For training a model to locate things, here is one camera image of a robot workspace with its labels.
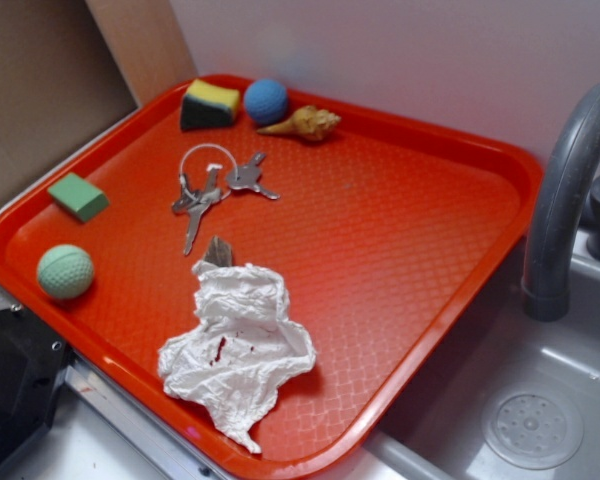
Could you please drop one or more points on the tan conch seashell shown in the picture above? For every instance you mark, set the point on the tan conch seashell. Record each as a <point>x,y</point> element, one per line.
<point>308,123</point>

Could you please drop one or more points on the silver keys on ring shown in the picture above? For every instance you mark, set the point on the silver keys on ring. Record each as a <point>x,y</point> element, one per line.
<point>196,202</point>

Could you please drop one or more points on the green golf ball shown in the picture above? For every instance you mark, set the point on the green golf ball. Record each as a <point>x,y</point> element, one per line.
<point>65,272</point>

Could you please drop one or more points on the small brown rock piece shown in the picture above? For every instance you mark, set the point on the small brown rock piece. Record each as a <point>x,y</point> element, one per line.
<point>219,253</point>

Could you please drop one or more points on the yellow and black sponge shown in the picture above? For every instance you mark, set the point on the yellow and black sponge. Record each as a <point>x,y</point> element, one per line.
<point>205,105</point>

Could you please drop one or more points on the blue golf ball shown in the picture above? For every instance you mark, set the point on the blue golf ball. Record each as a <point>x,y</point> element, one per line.
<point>266,101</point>

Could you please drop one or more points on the grey plastic sink basin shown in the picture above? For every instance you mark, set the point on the grey plastic sink basin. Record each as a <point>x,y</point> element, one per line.
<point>433,430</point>

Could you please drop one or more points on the round sink drain cover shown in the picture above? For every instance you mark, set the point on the round sink drain cover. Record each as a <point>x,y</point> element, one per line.
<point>531,426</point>

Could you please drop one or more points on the grey curved faucet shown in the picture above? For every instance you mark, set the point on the grey curved faucet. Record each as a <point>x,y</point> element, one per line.
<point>571,181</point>

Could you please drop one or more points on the crumpled white paper tissue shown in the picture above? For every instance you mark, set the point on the crumpled white paper tissue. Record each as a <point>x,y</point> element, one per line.
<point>243,350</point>

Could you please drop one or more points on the brown cardboard panel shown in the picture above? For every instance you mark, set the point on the brown cardboard panel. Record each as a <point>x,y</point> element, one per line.
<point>71,69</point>

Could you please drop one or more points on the orange plastic tray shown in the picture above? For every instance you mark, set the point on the orange plastic tray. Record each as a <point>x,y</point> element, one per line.
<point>384,233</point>

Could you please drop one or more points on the green rectangular block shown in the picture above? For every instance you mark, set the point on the green rectangular block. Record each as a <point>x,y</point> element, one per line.
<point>78,197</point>

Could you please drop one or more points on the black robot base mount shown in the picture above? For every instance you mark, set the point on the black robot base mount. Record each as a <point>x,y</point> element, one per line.
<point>33,360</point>

